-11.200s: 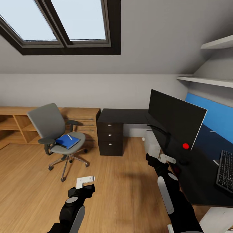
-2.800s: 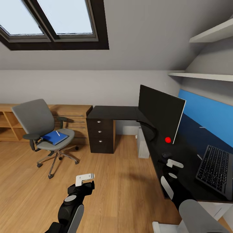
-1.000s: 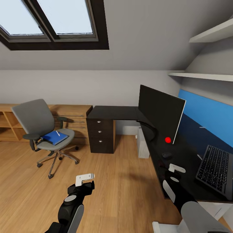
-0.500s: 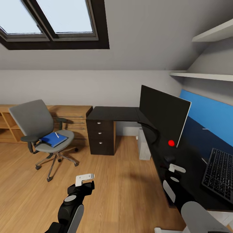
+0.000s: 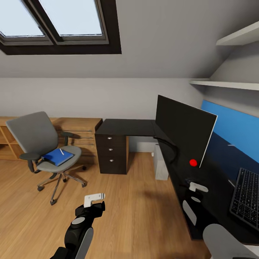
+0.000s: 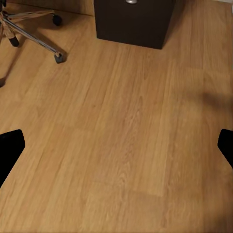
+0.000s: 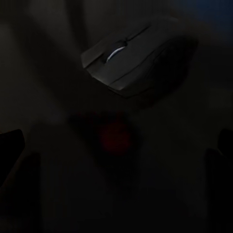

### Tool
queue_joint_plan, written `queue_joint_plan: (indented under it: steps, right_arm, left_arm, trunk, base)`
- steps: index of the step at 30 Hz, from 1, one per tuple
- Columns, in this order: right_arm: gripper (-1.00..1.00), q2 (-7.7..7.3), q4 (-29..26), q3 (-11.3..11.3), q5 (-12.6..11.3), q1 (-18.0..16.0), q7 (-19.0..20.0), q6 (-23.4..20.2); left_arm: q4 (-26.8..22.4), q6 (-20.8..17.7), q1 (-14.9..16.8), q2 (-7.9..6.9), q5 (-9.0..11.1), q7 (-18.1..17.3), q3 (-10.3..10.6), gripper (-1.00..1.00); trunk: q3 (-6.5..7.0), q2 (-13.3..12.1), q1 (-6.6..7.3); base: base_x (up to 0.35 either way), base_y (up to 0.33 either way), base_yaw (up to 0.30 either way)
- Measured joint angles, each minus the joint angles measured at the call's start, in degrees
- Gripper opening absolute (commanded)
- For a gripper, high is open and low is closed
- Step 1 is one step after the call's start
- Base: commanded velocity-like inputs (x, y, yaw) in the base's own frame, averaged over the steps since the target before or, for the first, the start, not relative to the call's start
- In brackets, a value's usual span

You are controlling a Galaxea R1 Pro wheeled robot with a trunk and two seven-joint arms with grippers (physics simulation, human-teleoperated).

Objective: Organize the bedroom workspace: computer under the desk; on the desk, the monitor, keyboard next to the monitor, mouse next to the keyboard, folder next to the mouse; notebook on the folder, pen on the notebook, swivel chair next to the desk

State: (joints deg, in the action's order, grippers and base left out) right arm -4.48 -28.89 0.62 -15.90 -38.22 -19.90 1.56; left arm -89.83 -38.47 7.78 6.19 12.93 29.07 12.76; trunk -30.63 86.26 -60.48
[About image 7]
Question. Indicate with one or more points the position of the desk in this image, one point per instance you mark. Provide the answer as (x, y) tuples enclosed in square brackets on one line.
[(94, 161)]

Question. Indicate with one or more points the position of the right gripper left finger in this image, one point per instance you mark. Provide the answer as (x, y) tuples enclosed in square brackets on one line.
[(12, 145)]

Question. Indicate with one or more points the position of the mouse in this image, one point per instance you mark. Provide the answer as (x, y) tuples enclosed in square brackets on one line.
[(141, 54)]

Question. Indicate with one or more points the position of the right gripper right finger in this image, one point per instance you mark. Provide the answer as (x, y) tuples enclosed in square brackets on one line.
[(225, 144)]

